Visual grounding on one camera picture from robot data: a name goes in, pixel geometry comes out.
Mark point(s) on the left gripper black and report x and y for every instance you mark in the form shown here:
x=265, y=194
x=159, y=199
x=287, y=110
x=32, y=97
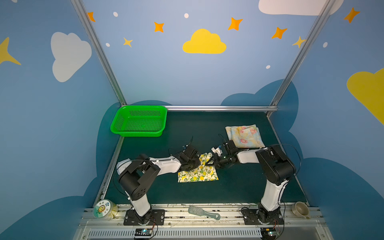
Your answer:
x=193, y=159

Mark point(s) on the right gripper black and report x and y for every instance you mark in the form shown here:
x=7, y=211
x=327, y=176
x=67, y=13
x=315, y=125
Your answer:
x=222, y=159

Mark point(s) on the green lemon print skirt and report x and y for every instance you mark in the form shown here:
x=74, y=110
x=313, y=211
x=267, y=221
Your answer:
x=203, y=173

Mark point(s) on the pastel floral skirt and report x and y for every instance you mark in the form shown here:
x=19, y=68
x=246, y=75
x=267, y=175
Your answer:
x=245, y=137

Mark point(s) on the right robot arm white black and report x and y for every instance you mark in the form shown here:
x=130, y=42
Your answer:
x=276, y=165

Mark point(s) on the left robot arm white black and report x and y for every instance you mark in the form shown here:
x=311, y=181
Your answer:
x=137, y=176

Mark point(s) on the green hair brush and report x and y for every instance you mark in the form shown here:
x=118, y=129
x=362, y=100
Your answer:
x=197, y=211

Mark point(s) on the green plastic basket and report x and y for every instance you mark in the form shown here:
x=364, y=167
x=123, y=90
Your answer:
x=140, y=121

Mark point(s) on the right controller circuit board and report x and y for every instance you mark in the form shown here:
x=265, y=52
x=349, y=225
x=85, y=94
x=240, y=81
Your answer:
x=268, y=234

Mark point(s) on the controller circuit board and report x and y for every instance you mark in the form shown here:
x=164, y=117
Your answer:
x=143, y=233
x=268, y=234

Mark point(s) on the left controller circuit board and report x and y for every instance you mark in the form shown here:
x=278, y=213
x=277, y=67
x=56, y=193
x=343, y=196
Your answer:
x=143, y=233

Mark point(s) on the beige ceramic cup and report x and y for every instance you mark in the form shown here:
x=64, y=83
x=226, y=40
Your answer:
x=301, y=210

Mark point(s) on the round clear jar green lid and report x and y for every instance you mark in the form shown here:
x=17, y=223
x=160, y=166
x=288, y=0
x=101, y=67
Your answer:
x=105, y=210

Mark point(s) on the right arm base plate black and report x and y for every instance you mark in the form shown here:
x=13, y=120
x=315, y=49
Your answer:
x=262, y=216

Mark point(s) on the aluminium rail base frame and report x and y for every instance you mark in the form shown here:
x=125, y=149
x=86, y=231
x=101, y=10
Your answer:
x=178, y=224

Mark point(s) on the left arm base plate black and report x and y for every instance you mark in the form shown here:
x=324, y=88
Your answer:
x=153, y=216

